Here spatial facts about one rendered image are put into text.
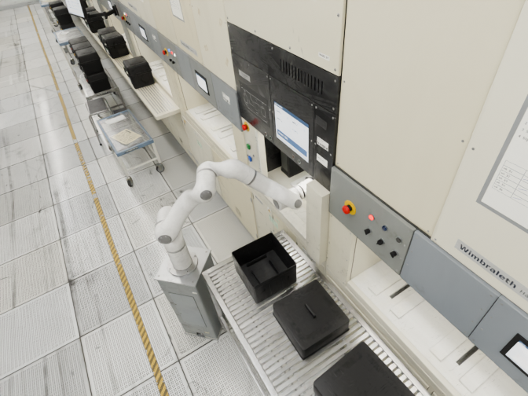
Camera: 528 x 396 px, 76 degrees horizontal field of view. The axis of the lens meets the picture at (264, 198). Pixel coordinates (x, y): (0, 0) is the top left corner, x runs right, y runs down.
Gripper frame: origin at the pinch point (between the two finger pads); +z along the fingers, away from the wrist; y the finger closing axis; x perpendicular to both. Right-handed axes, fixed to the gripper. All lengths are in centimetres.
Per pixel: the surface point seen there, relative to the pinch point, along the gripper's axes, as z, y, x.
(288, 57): -17, -4, 73
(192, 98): -4, -194, -24
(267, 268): -45, 5, -43
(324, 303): -35, 46, -34
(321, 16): -18, 17, 93
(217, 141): -13, -124, -34
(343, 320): -33, 59, -34
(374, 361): -40, 84, -19
